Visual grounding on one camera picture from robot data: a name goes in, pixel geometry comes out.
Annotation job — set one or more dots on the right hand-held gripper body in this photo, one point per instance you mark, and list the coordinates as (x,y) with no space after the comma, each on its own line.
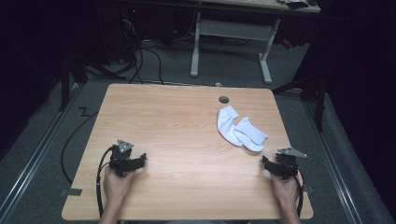
(288,166)

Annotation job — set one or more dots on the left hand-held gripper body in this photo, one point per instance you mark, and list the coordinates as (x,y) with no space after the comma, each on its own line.
(120,161)

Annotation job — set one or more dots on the person's right hand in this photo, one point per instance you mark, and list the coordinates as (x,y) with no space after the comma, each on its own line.
(286,189)

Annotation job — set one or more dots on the person's left hand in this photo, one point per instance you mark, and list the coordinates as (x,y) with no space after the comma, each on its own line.
(116,186)

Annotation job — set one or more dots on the grey tape piece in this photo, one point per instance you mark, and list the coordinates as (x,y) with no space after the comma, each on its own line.
(309,189)
(71,192)

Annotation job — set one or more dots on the black metal stand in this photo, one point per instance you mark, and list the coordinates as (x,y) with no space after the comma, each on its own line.
(64,84)
(320,102)

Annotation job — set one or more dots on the small white clip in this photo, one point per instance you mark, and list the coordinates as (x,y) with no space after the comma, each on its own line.
(219,84)

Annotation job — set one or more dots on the small red object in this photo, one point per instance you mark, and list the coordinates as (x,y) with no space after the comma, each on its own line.
(287,44)

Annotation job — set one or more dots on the white-framed wooden desk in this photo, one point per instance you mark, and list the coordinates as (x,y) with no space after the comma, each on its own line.
(233,30)

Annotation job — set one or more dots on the black device on desk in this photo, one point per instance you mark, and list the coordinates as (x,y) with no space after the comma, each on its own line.
(296,4)

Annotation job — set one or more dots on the metal floor rail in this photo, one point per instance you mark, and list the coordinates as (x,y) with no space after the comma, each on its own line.
(334,168)
(37,152)

